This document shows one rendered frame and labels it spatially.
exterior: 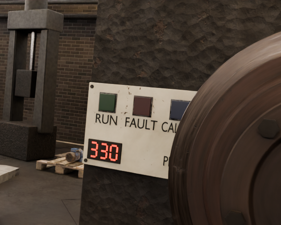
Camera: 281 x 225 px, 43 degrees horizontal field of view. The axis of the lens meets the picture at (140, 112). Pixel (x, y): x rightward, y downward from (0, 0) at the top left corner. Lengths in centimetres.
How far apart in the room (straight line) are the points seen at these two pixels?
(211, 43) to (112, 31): 22
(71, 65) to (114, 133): 721
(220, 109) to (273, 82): 8
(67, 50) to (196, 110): 752
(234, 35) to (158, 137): 25
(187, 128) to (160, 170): 19
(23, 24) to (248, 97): 580
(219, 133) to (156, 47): 29
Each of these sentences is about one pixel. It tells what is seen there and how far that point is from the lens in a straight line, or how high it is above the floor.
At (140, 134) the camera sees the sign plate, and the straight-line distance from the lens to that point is 73.
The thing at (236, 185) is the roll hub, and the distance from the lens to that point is 47.
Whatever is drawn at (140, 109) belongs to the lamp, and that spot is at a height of 119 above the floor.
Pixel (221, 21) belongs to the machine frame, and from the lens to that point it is 72.
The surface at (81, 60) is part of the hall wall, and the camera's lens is 782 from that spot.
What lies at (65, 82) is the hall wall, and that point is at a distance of 799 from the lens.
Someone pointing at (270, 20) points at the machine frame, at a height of 138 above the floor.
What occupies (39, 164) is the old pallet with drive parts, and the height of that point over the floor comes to 7.
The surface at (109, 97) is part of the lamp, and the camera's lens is 75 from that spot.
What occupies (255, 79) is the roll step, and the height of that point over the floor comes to 126.
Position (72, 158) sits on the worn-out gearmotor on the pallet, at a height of 22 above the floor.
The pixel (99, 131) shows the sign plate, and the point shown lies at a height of 114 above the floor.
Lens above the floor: 122
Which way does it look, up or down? 3 degrees down
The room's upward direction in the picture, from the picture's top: 5 degrees clockwise
